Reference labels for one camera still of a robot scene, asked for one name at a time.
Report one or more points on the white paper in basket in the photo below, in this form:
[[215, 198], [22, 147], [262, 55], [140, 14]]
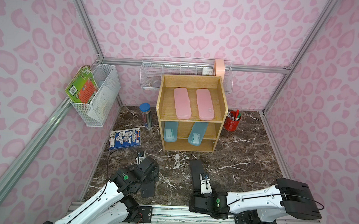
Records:
[[101, 104]]

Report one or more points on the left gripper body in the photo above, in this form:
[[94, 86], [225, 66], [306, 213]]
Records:
[[149, 165]]

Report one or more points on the teal pencil case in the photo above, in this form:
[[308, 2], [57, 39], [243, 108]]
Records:
[[197, 133], [170, 131]]

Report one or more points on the pink pencil case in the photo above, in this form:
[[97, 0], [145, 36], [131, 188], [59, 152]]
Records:
[[205, 105], [182, 103]]

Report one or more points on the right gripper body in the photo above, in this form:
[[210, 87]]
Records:
[[198, 181]]

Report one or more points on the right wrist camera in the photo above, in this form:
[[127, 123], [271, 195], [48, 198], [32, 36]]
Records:
[[205, 184]]

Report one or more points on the white mesh side basket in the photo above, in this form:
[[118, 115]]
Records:
[[104, 75]]

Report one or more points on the blue comic book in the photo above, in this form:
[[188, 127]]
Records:
[[124, 138]]

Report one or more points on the blue-lid pencil tube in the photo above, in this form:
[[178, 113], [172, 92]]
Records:
[[146, 114]]

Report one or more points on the green red book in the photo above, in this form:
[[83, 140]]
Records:
[[82, 87]]

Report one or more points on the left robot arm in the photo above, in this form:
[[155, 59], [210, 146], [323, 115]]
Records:
[[114, 203]]

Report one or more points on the aluminium front rail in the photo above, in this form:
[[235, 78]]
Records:
[[174, 216]]

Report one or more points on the black pencil case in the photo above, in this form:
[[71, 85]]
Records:
[[148, 189], [196, 168]]

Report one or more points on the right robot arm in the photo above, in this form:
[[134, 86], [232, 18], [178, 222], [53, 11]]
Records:
[[287, 197]]

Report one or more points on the wooden three-tier shelf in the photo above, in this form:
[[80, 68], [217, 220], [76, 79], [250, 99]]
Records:
[[165, 109]]

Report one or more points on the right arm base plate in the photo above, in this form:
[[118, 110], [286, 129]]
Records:
[[250, 217]]

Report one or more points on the red pen cup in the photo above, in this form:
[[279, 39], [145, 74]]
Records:
[[232, 120]]

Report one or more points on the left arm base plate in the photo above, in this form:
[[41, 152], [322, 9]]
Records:
[[140, 212]]

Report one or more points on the pink tape roll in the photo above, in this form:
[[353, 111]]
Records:
[[219, 68]]

